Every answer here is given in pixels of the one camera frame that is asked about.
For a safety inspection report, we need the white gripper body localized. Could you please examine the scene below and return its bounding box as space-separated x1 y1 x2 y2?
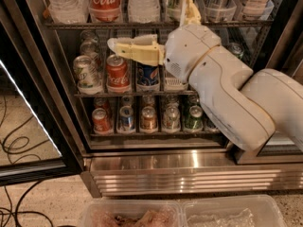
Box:
164 24 221 83

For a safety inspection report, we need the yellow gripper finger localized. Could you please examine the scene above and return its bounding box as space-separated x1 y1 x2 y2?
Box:
180 0 201 26
107 34 165 66

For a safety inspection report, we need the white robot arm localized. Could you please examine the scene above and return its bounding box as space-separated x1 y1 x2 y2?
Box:
107 0 303 151

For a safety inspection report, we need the red Coca-Cola bottle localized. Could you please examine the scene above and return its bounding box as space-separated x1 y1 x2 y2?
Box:
89 0 121 22

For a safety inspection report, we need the stainless steel fridge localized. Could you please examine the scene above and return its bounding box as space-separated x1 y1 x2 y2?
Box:
0 0 303 199

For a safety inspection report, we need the clear water bottle left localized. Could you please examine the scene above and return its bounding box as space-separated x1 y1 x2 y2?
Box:
48 0 89 24

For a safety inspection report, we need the glass fridge door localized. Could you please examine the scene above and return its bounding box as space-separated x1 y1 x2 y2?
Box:
0 16 82 185

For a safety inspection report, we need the blue Pepsi can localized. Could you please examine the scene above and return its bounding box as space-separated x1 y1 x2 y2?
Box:
136 63 160 91

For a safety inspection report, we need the silver striped tall can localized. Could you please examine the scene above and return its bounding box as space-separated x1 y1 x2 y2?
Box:
203 0 236 23

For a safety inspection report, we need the red Coca-Cola can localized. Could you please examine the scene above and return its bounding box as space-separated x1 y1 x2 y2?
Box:
106 55 131 93

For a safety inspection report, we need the silver can behind left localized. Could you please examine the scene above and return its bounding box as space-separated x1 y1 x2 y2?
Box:
80 30 100 64

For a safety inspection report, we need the white green soda can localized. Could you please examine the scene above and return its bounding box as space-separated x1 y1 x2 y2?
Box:
73 55 102 95

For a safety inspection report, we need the small silver can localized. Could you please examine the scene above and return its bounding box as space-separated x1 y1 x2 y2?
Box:
163 106 181 132

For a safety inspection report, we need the small orange can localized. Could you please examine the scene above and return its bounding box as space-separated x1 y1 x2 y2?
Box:
140 106 157 131

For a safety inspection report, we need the small green can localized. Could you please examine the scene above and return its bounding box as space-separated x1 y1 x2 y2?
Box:
185 105 203 131

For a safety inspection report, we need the small dark blue can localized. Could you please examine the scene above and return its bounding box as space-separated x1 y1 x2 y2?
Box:
205 117 219 132

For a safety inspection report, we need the small red can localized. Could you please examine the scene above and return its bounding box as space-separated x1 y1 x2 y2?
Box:
92 108 112 133

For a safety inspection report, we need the left clear plastic bin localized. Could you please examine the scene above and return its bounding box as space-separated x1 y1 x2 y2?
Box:
78 200 183 227

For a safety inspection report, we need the clear plastic bin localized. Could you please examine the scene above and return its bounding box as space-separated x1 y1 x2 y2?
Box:
78 200 183 227
182 195 287 227

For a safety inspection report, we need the right clear plastic bin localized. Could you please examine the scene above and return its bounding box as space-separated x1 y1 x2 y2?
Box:
182 195 287 227

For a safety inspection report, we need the black floor cable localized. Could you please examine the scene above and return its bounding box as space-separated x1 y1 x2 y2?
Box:
0 95 55 227

